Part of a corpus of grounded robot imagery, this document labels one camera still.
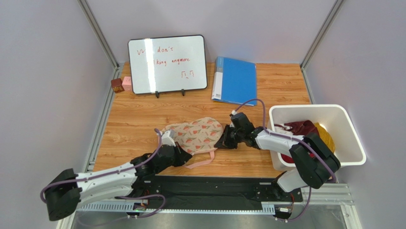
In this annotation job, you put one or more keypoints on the floral mesh laundry bag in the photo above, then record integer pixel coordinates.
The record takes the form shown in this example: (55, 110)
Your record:
(197, 137)

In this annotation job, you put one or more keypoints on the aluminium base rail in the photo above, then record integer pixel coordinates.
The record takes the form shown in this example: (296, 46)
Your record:
(330, 207)

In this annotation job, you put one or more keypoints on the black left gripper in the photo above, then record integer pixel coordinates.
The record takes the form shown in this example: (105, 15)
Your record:
(183, 156)

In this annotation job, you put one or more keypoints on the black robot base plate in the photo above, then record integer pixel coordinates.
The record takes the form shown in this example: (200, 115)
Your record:
(213, 193)

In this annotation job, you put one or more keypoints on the white plastic bin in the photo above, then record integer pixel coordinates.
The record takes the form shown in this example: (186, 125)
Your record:
(334, 119)

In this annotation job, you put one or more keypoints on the brown cube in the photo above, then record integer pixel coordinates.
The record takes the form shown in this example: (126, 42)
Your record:
(116, 85)

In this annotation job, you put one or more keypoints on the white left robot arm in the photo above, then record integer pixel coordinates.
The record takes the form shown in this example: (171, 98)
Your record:
(70, 191)

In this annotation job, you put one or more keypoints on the dark red clothes pile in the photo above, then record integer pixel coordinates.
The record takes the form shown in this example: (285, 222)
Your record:
(297, 128)

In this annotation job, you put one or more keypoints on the pink cube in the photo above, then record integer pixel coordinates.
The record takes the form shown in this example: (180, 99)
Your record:
(127, 83)

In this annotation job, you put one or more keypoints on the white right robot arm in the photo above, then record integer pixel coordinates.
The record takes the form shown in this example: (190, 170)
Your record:
(315, 163)

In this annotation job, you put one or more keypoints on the white dry-erase board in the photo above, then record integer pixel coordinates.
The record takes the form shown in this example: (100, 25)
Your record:
(167, 64)

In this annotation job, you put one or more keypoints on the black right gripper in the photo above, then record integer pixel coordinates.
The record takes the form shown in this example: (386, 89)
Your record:
(229, 137)

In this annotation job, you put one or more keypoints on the blue file folder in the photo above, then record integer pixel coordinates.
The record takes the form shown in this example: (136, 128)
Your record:
(234, 81)

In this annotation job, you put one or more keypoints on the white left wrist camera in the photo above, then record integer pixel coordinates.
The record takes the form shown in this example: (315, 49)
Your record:
(167, 138)

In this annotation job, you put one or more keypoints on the yellow garment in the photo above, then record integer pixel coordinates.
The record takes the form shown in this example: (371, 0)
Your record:
(326, 137)

